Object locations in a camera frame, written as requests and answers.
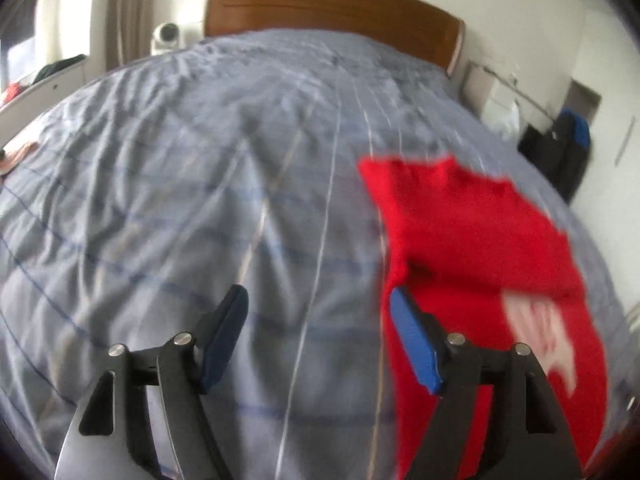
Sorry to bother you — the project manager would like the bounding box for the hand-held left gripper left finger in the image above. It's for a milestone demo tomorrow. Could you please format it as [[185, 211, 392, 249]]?
[[54, 284, 250, 480]]

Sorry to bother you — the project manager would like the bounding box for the folded pink shirt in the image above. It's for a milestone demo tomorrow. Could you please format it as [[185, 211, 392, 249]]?
[[0, 141, 38, 176]]

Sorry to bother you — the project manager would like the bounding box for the white wardrobe door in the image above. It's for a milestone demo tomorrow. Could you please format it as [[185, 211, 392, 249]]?
[[575, 35, 640, 306]]

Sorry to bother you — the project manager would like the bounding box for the white plastic bag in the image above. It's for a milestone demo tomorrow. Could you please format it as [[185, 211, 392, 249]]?
[[492, 100, 521, 138]]

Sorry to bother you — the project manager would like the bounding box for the window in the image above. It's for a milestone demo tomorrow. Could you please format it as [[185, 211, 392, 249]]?
[[0, 0, 41, 91]]

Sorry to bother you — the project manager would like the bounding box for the bed with striped blue sheet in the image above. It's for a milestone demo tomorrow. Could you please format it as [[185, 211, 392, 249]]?
[[0, 27, 628, 480]]

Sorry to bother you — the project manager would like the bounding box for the beige curtain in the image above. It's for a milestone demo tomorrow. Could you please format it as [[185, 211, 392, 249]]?
[[102, 0, 151, 68]]

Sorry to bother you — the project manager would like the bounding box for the dark jacket with blue trim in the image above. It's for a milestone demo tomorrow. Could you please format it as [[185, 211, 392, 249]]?
[[517, 109, 592, 203]]

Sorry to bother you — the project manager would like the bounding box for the small white round appliance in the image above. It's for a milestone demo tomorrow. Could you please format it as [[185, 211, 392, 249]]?
[[151, 22, 183, 56]]

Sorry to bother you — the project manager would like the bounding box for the dark clothes heap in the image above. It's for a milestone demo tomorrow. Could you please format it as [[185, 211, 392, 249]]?
[[31, 54, 87, 83]]

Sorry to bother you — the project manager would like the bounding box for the white bedside cabinet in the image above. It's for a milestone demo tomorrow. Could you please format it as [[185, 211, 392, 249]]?
[[462, 60, 556, 136]]

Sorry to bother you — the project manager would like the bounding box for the wooden headboard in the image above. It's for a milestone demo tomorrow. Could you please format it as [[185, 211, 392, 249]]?
[[204, 0, 466, 77]]

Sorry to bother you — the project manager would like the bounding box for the red knit sweater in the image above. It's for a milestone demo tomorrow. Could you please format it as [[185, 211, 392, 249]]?
[[359, 156, 610, 480]]

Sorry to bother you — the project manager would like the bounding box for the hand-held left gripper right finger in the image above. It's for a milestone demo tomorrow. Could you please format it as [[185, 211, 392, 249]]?
[[389, 286, 583, 480]]

